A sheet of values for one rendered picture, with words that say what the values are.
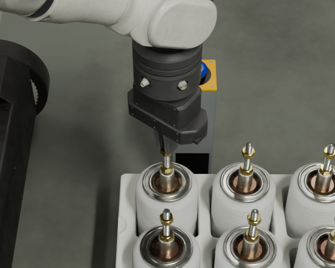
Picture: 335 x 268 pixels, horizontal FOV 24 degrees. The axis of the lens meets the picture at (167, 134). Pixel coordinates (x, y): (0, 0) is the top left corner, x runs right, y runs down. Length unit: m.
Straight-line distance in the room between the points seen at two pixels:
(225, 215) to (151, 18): 0.43
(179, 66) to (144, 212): 0.32
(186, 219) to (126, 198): 0.12
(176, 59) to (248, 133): 0.67
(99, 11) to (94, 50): 0.95
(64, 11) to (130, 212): 0.53
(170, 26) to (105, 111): 0.78
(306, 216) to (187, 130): 0.27
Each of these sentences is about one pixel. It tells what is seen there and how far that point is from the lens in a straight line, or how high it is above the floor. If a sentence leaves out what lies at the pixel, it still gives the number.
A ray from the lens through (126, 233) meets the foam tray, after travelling 1.21.
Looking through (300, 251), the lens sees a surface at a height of 0.25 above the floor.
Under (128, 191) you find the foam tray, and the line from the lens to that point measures 1.26.
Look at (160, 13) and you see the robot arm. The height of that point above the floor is 0.64.
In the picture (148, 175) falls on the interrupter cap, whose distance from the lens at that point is 1.18.
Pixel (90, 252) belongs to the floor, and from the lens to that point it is 1.41.
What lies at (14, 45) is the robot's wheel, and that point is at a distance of 1.51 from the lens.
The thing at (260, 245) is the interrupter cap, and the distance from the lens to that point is 1.12.
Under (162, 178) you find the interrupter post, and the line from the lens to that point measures 1.16.
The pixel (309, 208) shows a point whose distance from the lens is 1.18.
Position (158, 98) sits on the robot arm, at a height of 0.48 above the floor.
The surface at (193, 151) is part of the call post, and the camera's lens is 1.33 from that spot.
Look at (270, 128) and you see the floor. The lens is 1.60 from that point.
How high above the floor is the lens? 1.18
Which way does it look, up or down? 48 degrees down
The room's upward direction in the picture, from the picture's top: straight up
